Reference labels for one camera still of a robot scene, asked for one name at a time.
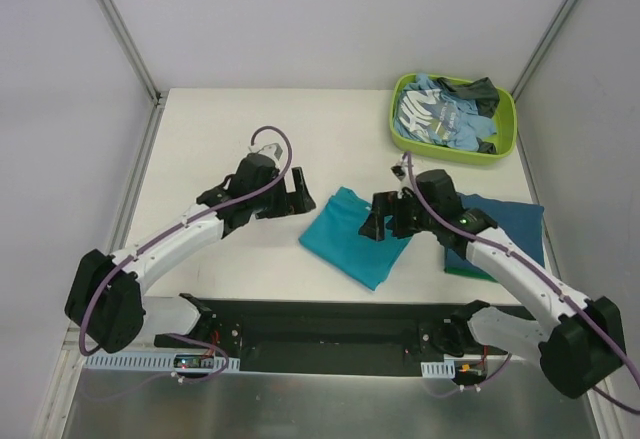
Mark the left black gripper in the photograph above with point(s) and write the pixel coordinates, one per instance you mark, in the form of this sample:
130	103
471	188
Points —
288	195

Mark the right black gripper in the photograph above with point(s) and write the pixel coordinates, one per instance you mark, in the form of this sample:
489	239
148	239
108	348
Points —
396	214

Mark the teal t-shirt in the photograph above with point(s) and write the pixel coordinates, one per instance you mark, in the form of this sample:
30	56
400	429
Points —
334	237

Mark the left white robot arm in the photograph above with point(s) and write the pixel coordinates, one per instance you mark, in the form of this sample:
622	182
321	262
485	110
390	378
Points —
108	298

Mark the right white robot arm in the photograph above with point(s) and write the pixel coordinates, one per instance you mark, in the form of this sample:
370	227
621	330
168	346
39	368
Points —
576	341

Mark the folded green t-shirt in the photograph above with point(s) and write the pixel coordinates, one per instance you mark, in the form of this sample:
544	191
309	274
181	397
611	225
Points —
475	274

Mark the light blue printed t-shirt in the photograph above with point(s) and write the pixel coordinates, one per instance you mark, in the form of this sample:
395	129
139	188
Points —
425	114

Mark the folded dark blue t-shirt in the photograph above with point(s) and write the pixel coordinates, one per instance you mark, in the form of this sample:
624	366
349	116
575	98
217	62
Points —
522	222

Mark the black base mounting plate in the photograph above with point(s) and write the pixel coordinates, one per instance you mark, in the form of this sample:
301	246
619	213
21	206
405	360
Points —
364	339

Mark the lime green plastic basket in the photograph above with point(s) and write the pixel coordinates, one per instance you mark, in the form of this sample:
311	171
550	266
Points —
505	119

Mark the dark grey garment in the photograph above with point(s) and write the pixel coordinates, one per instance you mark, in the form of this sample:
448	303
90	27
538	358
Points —
476	98

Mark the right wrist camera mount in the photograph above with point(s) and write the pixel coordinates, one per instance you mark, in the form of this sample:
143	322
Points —
399	170

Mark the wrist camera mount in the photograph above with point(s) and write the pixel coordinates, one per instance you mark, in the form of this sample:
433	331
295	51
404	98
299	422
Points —
272	151
399	170

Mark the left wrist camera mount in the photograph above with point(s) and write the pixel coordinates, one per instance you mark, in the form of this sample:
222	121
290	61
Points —
272	151

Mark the right white cable duct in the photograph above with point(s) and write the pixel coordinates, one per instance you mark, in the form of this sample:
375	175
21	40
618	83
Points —
438	370

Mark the white cable duct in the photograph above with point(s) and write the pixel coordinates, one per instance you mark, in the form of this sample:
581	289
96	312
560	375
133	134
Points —
438	370
161	362

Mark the left white cable duct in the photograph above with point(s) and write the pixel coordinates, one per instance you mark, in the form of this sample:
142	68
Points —
161	362

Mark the left aluminium frame post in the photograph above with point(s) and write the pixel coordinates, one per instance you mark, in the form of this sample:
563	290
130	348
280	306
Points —
128	46

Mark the aluminium frame post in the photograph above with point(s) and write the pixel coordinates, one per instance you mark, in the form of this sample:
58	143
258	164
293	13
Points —
542	48
128	46

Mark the right aluminium frame post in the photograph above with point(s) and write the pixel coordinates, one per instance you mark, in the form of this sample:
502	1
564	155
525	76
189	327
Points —
542	48

